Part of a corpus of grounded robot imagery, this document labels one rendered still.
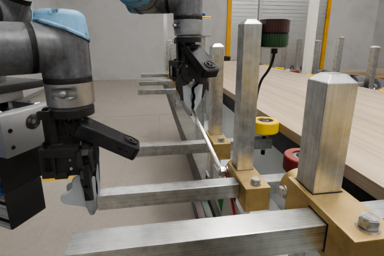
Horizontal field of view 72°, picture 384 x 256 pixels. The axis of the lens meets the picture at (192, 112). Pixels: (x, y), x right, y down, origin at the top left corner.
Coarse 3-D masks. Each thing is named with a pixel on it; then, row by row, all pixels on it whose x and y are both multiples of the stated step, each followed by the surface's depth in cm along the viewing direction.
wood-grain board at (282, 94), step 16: (224, 64) 272; (208, 80) 173; (224, 80) 163; (272, 80) 163; (288, 80) 163; (304, 80) 163; (272, 96) 116; (288, 96) 116; (304, 96) 116; (368, 96) 116; (272, 112) 90; (288, 112) 90; (368, 112) 90; (288, 128) 74; (352, 128) 74; (368, 128) 74; (352, 144) 62; (368, 144) 62; (352, 160) 54; (368, 160) 54; (352, 176) 51; (368, 176) 48; (368, 192) 47
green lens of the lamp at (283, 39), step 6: (264, 36) 50; (270, 36) 49; (276, 36) 49; (282, 36) 49; (288, 36) 50; (264, 42) 50; (270, 42) 49; (276, 42) 49; (282, 42) 49; (288, 42) 51
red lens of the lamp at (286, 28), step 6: (264, 24) 49; (270, 24) 48; (276, 24) 48; (282, 24) 48; (288, 24) 49; (264, 30) 49; (270, 30) 49; (276, 30) 48; (282, 30) 48; (288, 30) 49
